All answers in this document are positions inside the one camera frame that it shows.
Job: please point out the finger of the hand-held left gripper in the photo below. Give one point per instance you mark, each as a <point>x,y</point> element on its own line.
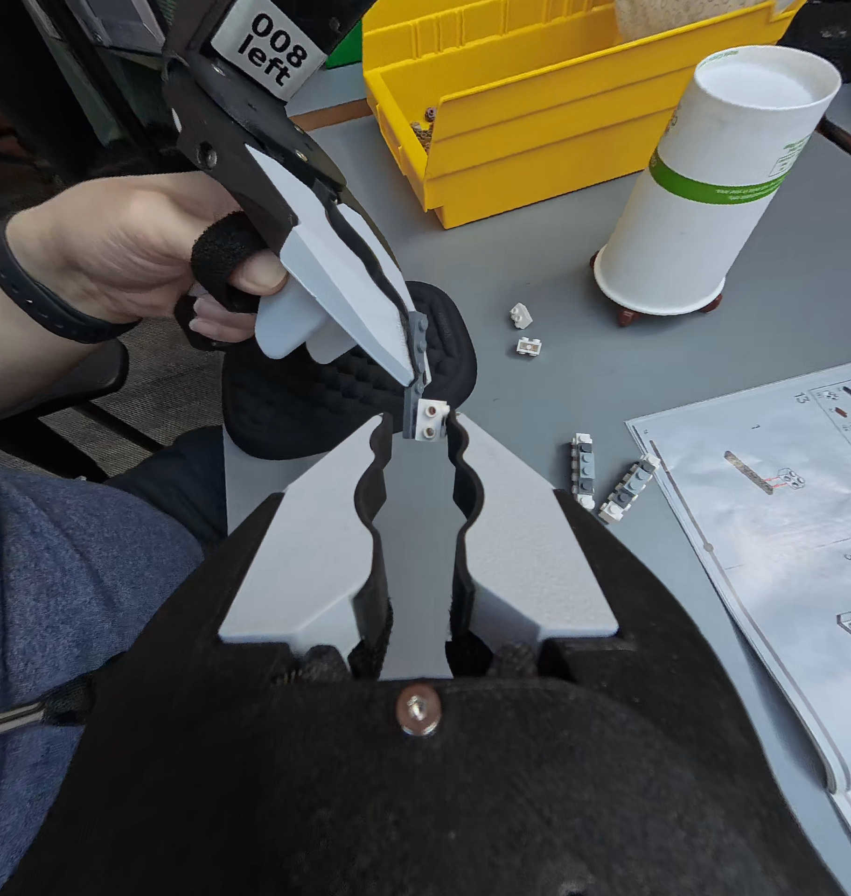
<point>380,255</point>
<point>327,294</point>

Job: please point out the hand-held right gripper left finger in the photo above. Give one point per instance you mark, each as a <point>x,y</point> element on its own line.
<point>306,567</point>

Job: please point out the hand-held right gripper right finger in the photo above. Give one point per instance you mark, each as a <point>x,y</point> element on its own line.
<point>530,567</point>

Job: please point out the dark grey long brick plate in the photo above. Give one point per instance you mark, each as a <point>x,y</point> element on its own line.
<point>411,413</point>

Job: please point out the small white toy brick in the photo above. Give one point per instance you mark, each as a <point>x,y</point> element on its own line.
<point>530,346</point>
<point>431,420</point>
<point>520,316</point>

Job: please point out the person's left hand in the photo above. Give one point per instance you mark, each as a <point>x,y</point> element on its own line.
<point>117,238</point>

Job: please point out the white and grey brick strip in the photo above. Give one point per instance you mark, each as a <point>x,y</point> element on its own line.
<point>583,469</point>
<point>628,490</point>

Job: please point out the black bumpy wrist rest pad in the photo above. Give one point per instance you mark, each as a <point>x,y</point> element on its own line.
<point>313,406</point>

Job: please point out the pile of small brick pieces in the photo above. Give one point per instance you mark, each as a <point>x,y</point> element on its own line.
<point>422,133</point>

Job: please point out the yellow plastic bin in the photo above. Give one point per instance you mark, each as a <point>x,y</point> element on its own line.
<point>537,140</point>

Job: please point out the black wristband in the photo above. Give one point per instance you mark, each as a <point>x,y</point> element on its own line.
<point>26,294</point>

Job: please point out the white instruction booklet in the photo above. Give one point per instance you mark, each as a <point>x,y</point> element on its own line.
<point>782,560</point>

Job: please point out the black office chair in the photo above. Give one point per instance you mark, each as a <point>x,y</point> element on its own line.
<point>82,378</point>

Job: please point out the white paper cup green band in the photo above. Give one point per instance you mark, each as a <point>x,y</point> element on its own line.
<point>712,210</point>

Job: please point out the beige mesh bag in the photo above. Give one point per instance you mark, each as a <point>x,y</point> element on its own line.
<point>677,17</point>

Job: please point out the black object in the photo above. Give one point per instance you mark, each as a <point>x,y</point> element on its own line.
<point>838,35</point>

